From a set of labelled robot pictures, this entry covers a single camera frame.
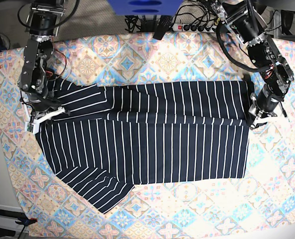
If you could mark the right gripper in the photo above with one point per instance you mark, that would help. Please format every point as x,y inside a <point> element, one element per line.
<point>40,104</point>

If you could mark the blue box overhead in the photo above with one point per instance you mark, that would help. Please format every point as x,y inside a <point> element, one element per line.
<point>145,7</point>

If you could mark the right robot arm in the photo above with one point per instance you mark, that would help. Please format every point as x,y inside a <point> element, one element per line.
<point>36,78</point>

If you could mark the patterned pastel tablecloth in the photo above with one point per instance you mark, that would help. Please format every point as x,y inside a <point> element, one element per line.
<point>261,205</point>

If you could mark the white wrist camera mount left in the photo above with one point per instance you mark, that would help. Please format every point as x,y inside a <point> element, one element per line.
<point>281,120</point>

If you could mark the black remote control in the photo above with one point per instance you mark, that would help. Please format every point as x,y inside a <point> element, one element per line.
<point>163,26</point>

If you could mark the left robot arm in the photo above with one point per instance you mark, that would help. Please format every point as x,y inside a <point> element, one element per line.
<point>249,27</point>

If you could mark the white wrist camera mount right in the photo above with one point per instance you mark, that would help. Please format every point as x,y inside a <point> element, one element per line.
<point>35,119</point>

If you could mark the navy white striped T-shirt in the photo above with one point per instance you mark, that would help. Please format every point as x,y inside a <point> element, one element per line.
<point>113,138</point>

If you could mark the white rail lower left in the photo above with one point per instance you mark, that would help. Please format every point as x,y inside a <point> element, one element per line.
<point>9,215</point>

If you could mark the orange black clamp lower left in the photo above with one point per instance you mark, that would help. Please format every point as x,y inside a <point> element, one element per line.
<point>25,222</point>

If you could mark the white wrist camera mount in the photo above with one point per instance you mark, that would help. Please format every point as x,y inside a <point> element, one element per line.
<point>35,119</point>
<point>281,120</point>

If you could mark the white labelled power strip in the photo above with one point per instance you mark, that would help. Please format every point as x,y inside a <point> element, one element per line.
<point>182,27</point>

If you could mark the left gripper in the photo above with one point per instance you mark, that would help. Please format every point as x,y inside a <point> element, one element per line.
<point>265,103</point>

